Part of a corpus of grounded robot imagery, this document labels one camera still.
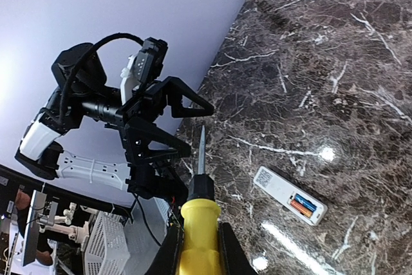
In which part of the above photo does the white remote control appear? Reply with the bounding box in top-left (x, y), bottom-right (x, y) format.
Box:
top-left (254, 166), bottom-right (328, 226)

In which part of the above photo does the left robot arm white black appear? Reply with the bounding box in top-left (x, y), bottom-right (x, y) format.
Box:
top-left (15, 33), bottom-right (214, 201)

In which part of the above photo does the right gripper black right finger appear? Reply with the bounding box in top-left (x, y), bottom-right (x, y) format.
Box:
top-left (218, 222), bottom-right (257, 275)

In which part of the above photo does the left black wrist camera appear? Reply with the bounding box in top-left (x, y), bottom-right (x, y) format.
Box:
top-left (120, 37), bottom-right (168, 104)

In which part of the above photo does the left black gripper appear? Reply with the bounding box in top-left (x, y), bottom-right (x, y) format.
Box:
top-left (117, 77), bottom-right (214, 166)

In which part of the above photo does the orange blue battery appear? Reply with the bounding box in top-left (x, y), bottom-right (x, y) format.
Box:
top-left (294, 194), bottom-right (317, 213)
top-left (290, 200), bottom-right (313, 218)

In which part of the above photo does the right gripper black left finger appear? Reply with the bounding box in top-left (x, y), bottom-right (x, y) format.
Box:
top-left (151, 225), bottom-right (183, 275)

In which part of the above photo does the white perforated basket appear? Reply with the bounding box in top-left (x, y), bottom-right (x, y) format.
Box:
top-left (84, 212), bottom-right (130, 275)

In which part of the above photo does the yellow handled screwdriver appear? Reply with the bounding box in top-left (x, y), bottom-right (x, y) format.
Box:
top-left (179, 129), bottom-right (222, 275)

